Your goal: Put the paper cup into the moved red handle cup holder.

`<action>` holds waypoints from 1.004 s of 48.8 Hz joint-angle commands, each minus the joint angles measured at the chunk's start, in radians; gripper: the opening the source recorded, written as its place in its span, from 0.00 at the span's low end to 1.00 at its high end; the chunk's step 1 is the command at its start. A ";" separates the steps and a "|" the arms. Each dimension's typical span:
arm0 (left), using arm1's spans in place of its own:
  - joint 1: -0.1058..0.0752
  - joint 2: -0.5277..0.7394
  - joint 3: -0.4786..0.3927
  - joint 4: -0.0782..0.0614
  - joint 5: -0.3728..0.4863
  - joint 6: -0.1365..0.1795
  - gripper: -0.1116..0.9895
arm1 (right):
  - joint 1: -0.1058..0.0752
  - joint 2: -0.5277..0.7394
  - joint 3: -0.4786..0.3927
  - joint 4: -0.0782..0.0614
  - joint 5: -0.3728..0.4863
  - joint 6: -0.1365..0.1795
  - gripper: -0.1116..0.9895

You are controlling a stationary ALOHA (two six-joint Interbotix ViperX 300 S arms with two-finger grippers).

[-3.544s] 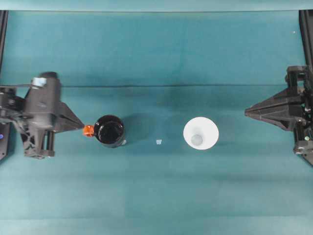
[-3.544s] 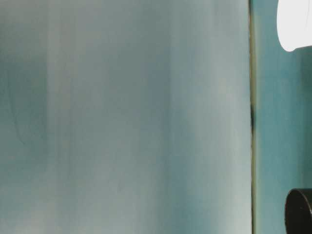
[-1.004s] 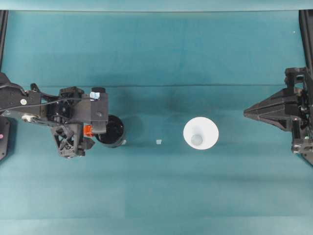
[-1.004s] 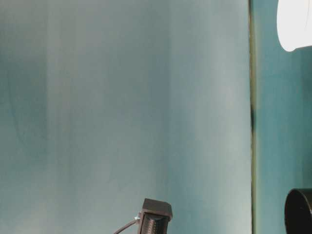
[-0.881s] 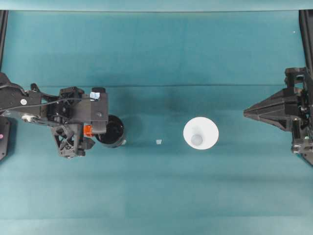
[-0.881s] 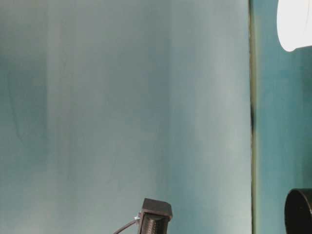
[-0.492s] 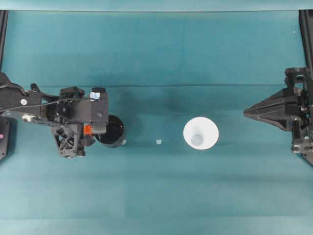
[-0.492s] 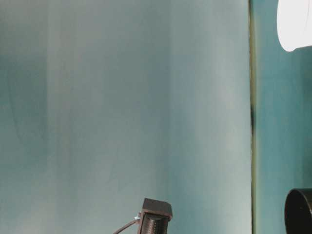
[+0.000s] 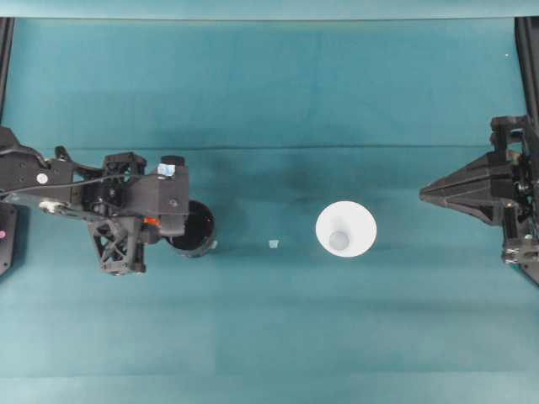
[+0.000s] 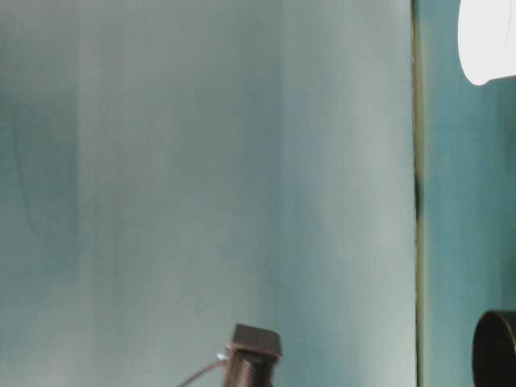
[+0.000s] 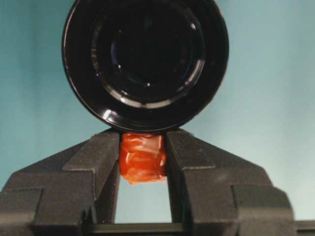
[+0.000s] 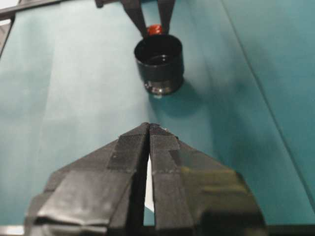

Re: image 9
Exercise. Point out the blue-green table cloth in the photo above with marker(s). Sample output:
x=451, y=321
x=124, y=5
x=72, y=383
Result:
x=269, y=336

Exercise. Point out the pale grey-green backdrop cloth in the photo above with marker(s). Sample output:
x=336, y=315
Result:
x=269, y=8

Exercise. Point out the black frame post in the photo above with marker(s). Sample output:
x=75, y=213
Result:
x=528, y=63
x=4, y=63

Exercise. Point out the white paper cup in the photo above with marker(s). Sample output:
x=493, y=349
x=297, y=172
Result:
x=337, y=219

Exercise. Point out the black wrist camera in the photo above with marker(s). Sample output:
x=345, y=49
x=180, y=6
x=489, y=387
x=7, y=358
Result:
x=172, y=198

